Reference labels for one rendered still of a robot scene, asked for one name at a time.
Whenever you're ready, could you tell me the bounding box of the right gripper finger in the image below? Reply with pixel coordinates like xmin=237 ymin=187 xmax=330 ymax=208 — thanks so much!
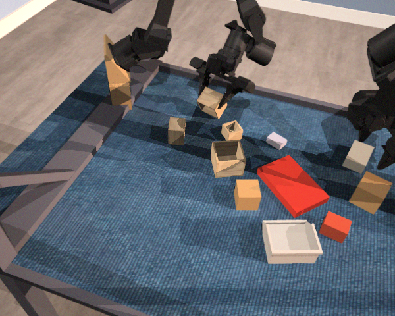
xmin=358 ymin=129 xmax=372 ymax=142
xmin=377 ymin=145 xmax=395 ymax=170

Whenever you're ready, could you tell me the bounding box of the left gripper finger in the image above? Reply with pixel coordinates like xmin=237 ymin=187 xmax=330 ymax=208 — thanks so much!
xmin=218 ymin=84 xmax=243 ymax=109
xmin=196 ymin=70 xmax=212 ymax=96

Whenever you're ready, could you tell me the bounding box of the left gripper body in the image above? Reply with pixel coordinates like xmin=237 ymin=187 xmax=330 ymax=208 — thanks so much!
xmin=189 ymin=46 xmax=255 ymax=93

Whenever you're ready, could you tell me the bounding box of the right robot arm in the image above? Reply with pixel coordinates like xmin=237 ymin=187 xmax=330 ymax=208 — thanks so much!
xmin=347 ymin=23 xmax=395 ymax=132

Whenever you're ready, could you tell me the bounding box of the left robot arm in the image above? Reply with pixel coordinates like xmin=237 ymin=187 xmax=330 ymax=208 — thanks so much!
xmin=108 ymin=0 xmax=277 ymax=74

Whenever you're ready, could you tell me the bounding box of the pale pink rectangular block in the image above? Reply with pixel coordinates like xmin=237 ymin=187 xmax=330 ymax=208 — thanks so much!
xmin=266 ymin=132 xmax=287 ymax=150

